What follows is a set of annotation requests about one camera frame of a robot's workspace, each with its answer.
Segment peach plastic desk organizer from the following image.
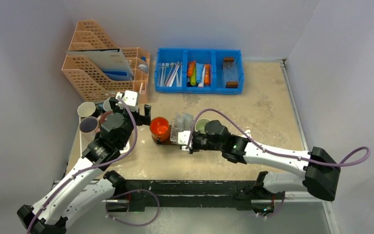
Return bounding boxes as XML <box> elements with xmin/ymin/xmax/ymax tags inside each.
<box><xmin>61</xmin><ymin>19</ymin><xmax>150</xmax><ymax>103</ymax></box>

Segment clear glass toothbrush holder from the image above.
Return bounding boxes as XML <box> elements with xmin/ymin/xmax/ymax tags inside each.
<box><xmin>170</xmin><ymin>124</ymin><xmax>179</xmax><ymax>142</ymax></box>

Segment blue plastic compartment bin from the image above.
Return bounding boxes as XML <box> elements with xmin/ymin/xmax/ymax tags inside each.
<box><xmin>154</xmin><ymin>48</ymin><xmax>245</xmax><ymax>95</ymax></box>

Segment purple cable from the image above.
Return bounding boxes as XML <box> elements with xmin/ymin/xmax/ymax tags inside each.
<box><xmin>25</xmin><ymin>97</ymin><xmax>161</xmax><ymax>234</ymax></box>
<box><xmin>187</xmin><ymin>109</ymin><xmax>372</xmax><ymax>220</ymax></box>

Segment brown wooden oval tray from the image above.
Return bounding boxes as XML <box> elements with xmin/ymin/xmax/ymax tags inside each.
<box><xmin>152</xmin><ymin>135</ymin><xmax>177</xmax><ymax>145</ymax></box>

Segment cream ceramic mug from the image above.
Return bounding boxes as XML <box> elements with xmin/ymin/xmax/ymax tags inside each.
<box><xmin>77</xmin><ymin>102</ymin><xmax>96</xmax><ymax>118</ymax></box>

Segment white paper folder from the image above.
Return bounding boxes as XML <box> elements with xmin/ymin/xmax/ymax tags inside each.
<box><xmin>67</xmin><ymin>49</ymin><xmax>134</xmax><ymax>81</ymax></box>

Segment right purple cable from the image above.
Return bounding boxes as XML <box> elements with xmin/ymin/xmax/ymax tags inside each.
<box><xmin>187</xmin><ymin>109</ymin><xmax>372</xmax><ymax>220</ymax></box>

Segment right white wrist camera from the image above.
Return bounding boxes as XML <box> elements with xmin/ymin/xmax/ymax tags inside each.
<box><xmin>177</xmin><ymin>131</ymin><xmax>191</xmax><ymax>151</ymax></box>

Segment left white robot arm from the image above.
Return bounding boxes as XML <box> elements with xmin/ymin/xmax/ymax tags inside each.
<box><xmin>17</xmin><ymin>103</ymin><xmax>151</xmax><ymax>234</ymax></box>

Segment yellow green small tube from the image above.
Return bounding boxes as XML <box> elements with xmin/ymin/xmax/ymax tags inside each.
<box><xmin>190</xmin><ymin>72</ymin><xmax>197</xmax><ymax>86</ymax></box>

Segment white red capped tube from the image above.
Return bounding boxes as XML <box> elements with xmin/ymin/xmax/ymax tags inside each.
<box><xmin>198</xmin><ymin>76</ymin><xmax>205</xmax><ymax>88</ymax></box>

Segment white plastic cup bin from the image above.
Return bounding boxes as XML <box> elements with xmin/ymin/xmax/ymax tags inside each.
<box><xmin>79</xmin><ymin>112</ymin><xmax>134</xmax><ymax>163</ymax></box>

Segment beige grey toothbrush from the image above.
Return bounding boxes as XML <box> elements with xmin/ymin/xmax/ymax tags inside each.
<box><xmin>165</xmin><ymin>62</ymin><xmax>174</xmax><ymax>86</ymax></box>

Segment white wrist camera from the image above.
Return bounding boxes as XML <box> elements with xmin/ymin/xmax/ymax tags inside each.
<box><xmin>115</xmin><ymin>90</ymin><xmax>139</xmax><ymax>112</ymax></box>
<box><xmin>177</xmin><ymin>131</ymin><xmax>191</xmax><ymax>151</ymax></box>

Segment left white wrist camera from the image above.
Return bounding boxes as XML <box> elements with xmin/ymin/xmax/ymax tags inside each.
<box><xmin>115</xmin><ymin>90</ymin><xmax>139</xmax><ymax>112</ymax></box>

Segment light green ceramic mug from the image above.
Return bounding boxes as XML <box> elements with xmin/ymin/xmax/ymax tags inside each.
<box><xmin>194</xmin><ymin>118</ymin><xmax>211</xmax><ymax>134</ymax></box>

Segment orange translucent cup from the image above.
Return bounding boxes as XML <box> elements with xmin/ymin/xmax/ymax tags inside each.
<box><xmin>150</xmin><ymin>117</ymin><xmax>170</xmax><ymax>143</ymax></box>

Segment blue small tube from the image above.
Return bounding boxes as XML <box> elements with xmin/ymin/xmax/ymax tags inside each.
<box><xmin>196</xmin><ymin>63</ymin><xmax>205</xmax><ymax>84</ymax></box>

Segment orange small tube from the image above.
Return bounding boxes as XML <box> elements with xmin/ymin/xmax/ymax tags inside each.
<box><xmin>187</xmin><ymin>61</ymin><xmax>196</xmax><ymax>77</ymax></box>

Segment maroon ceramic mug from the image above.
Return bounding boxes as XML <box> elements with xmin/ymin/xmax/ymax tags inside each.
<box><xmin>99</xmin><ymin>111</ymin><xmax>113</xmax><ymax>124</ymax></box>

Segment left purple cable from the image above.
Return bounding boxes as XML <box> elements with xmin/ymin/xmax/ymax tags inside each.
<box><xmin>25</xmin><ymin>97</ymin><xmax>161</xmax><ymax>234</ymax></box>

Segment black aluminium base frame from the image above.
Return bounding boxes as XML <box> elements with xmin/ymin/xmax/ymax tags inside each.
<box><xmin>48</xmin><ymin>179</ymin><xmax>331</xmax><ymax>214</ymax></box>

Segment brown wooden block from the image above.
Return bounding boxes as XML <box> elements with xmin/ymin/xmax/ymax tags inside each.
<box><xmin>225</xmin><ymin>81</ymin><xmax>239</xmax><ymax>89</ymax></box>

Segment purple ceramic mug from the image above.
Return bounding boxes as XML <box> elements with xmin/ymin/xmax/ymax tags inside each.
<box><xmin>79</xmin><ymin>117</ymin><xmax>99</xmax><ymax>134</ymax></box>

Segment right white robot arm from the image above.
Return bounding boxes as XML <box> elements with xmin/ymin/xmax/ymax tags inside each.
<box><xmin>188</xmin><ymin>120</ymin><xmax>341</xmax><ymax>201</ymax></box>

